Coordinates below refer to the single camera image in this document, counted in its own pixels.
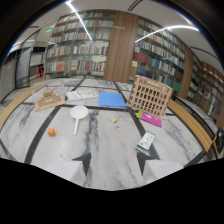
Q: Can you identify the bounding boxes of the tall bookshelf with books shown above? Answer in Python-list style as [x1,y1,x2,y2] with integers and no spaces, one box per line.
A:
[43,9,117,80]

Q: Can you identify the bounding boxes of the small wooden castle model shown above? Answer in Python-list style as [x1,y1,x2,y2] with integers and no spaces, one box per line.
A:
[33,87,66,113]

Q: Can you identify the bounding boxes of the white round hand fan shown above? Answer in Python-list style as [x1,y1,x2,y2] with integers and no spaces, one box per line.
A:
[69,105,90,136]

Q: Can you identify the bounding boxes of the large wooden lattice building model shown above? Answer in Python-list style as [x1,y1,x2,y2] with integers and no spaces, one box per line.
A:
[125,74,175,118]

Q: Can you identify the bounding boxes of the white printed booklet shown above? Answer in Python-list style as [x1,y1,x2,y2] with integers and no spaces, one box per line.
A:
[65,89,100,101]

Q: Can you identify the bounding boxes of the red chair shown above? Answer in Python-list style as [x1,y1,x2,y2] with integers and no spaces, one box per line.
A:
[35,65,46,81]

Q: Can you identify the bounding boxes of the blue folder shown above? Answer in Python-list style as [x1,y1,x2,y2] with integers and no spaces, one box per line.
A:
[97,91,128,110]

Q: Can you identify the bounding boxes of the green and white packet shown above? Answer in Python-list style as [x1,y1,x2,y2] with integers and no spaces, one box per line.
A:
[134,130,157,155]

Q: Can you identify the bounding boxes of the pink notebook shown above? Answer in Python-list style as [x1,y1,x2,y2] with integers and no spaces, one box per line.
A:
[136,110,163,129]

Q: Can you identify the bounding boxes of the wooden wall panel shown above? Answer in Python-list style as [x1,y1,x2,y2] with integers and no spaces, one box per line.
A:
[102,11,140,84]

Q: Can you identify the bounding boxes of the curved bookshelf with books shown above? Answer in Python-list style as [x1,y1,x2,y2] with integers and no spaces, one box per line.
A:
[128,16,187,98]

